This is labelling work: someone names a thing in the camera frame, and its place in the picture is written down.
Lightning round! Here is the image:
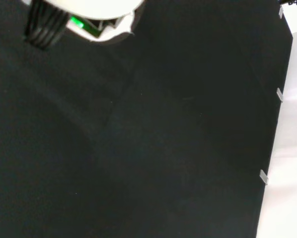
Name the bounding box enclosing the black cloth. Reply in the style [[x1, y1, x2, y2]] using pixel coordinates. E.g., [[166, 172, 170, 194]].
[[0, 0, 295, 238]]

